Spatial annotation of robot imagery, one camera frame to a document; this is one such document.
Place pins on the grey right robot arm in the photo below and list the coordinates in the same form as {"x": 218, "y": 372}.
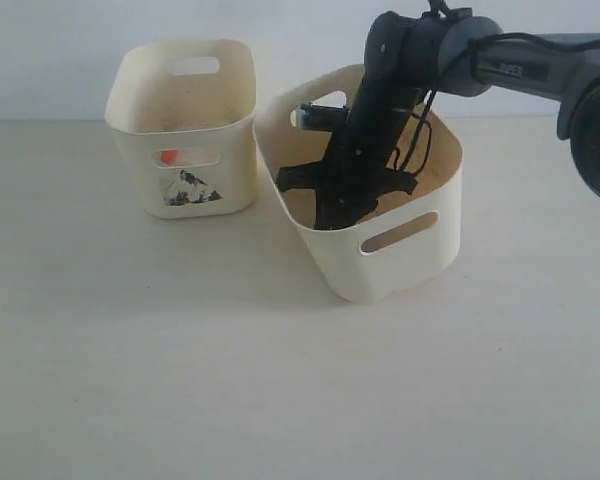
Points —
{"x": 407, "y": 61}

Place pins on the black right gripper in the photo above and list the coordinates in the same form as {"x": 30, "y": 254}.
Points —
{"x": 352, "y": 173}

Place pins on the plain cream plastic bin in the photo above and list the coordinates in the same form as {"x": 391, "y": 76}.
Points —
{"x": 408, "y": 239}

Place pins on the cream bin with mountain sticker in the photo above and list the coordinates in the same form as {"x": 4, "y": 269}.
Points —
{"x": 181, "y": 93}

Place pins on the orange-capped clear tube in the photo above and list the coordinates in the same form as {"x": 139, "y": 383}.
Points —
{"x": 191, "y": 156}

